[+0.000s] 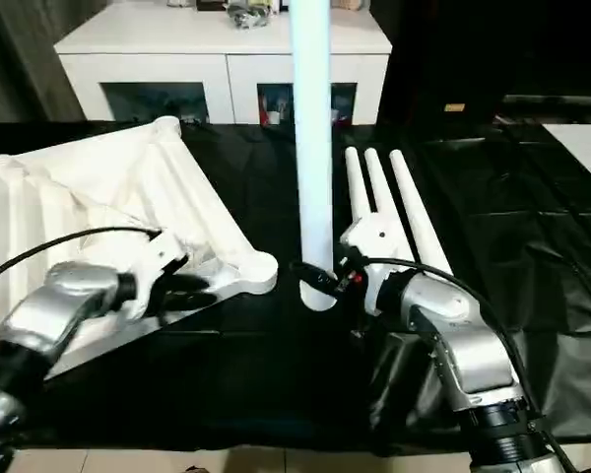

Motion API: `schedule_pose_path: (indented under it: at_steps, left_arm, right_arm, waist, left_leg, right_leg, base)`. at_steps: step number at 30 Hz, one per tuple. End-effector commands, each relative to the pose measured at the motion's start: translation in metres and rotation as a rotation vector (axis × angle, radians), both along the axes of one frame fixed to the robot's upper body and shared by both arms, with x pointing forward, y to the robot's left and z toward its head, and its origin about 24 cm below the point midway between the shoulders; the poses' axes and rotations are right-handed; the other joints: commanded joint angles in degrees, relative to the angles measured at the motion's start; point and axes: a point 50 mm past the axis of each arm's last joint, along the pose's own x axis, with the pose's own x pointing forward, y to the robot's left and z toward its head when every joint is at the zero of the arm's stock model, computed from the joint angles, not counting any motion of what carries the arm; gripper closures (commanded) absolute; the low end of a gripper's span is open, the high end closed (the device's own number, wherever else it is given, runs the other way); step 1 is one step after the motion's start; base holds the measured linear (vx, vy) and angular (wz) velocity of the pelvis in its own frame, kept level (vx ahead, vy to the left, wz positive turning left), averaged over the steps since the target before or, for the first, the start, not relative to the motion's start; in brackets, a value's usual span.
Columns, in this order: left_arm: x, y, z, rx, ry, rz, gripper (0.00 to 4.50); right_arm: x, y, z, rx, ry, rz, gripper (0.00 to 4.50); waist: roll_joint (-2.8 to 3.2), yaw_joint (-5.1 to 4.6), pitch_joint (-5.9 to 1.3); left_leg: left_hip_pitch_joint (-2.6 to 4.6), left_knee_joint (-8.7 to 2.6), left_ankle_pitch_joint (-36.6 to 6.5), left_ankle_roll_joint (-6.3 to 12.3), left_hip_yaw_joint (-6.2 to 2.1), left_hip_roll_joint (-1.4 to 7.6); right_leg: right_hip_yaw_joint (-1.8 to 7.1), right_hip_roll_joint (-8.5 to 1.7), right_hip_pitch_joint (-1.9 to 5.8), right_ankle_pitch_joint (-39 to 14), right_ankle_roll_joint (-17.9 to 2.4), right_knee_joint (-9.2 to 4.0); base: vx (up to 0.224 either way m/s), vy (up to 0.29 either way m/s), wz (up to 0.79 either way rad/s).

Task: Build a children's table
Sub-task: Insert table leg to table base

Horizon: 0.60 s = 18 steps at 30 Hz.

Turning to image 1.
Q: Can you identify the black left wrist camera cable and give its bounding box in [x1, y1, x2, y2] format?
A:
[0, 225, 163, 286]

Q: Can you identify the red and white container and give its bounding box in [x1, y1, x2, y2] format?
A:
[259, 96, 283, 126]

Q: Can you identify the white plastic table leg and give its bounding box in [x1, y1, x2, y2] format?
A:
[363, 147, 418, 260]
[344, 146, 376, 226]
[288, 0, 338, 312]
[388, 150, 455, 278]

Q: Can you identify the white plastic table top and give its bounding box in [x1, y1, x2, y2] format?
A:
[0, 116, 280, 380]

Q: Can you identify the black plastic mat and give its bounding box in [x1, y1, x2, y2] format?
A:
[0, 120, 591, 457]

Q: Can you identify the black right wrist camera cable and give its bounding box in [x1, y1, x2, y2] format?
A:
[353, 254, 575, 473]

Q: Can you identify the dark grey curtain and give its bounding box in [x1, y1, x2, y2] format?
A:
[0, 0, 88, 124]

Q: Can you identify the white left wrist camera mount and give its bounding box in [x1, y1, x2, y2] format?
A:
[126, 230, 189, 322]

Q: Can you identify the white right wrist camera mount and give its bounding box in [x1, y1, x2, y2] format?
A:
[339, 214, 411, 317]

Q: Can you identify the bag of black items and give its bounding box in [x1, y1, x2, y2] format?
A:
[228, 3, 273, 29]

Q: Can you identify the black low cabinet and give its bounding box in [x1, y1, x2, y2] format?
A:
[383, 0, 591, 127]

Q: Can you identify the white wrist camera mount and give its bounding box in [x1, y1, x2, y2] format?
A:
[339, 214, 411, 317]
[126, 230, 189, 322]

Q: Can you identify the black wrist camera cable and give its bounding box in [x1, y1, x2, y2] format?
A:
[353, 254, 575, 473]
[0, 225, 163, 286]

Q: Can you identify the white sideboard cabinet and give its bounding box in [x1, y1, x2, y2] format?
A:
[53, 4, 393, 127]

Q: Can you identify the white flat board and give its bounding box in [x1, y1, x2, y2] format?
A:
[540, 122, 591, 194]

